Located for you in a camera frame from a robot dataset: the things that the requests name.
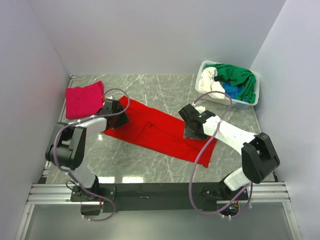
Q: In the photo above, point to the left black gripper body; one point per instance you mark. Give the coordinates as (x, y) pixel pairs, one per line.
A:
(120, 119)

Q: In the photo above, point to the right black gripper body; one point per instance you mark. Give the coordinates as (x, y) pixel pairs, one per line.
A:
(188, 132)

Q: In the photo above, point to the red t-shirt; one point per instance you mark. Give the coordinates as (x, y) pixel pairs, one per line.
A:
(158, 131)

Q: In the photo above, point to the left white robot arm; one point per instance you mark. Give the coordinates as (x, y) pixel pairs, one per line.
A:
(66, 147)

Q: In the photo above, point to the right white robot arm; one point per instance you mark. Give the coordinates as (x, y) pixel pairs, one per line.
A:
(258, 155)

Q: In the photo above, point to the folded magenta t-shirt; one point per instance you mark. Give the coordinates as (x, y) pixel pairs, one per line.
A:
(85, 101)

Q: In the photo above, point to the white t-shirt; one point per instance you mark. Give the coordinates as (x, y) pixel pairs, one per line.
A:
(207, 83)

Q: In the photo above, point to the blue t-shirt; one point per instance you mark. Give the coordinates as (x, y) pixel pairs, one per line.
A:
(234, 91)

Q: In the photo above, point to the white plastic laundry basket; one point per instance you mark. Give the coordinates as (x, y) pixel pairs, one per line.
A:
(225, 101)

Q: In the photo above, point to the green t-shirt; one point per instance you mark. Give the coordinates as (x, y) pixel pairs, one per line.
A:
(237, 76)

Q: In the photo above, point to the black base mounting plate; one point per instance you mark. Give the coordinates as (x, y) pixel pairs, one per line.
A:
(166, 196)

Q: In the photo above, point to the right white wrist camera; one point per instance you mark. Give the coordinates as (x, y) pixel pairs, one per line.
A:
(200, 109)

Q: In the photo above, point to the aluminium frame rail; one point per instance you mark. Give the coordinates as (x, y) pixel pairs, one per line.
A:
(59, 194)

